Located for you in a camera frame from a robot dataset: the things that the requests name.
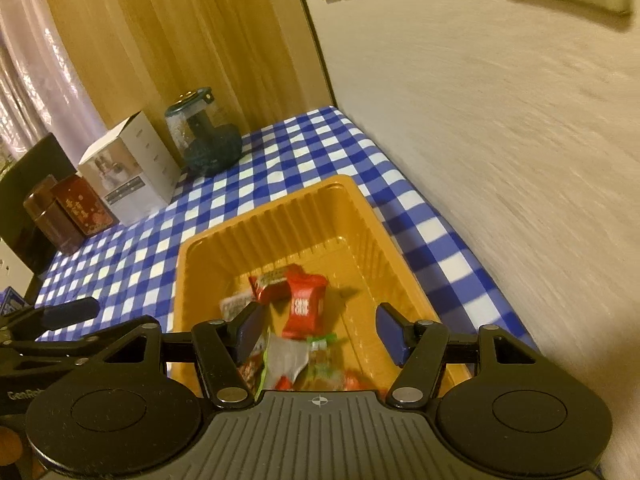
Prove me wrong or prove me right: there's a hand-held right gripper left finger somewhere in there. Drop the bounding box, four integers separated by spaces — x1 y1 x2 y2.
95 301 267 409

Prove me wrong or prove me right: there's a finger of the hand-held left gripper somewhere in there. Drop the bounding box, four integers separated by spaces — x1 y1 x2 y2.
0 330 108 368
0 296 101 333

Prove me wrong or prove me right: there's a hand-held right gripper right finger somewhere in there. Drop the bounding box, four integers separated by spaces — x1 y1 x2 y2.
375 302 546 409

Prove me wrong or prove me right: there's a grey silver snack packet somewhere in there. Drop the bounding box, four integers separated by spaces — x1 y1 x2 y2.
220 295 256 319

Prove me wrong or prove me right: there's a dark red candy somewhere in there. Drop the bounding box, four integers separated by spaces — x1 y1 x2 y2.
237 352 266 396

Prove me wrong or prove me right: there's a red gold label candy packet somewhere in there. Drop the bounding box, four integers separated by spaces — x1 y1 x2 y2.
248 264 306 304

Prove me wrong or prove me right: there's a plain red candy packet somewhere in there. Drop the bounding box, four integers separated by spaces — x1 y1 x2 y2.
281 272 329 339

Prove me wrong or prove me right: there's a small red candy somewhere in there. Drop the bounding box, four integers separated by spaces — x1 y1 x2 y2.
342 367 372 392

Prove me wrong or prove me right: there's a yellow green candy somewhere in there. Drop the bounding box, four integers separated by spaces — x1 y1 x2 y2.
305 332 346 391

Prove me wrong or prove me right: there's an orange plastic tray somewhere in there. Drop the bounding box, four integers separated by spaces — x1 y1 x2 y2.
172 175 473 401

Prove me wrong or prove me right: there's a person's left hand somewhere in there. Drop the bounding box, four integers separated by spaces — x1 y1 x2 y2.
0 427 24 461

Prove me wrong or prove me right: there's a blue carton box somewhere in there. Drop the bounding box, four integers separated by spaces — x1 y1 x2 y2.
0 285 27 317

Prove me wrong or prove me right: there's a brown tin canister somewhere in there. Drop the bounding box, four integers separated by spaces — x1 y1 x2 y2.
22 175 86 255

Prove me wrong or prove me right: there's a red tin box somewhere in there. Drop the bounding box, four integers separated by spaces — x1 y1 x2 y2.
52 175 120 237

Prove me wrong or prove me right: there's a white product box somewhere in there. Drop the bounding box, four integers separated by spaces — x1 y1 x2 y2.
78 110 182 226

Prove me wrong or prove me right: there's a black cabinet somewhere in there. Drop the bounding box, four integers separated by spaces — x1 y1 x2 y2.
0 132 76 276

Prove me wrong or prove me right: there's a glass jar with dark contents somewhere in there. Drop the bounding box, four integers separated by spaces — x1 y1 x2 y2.
165 87 243 177

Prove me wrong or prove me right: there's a pale curtain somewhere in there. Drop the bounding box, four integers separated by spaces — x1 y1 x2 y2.
0 0 108 161

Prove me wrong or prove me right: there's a wooden wall panel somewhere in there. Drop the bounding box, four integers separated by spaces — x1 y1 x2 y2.
37 0 336 136

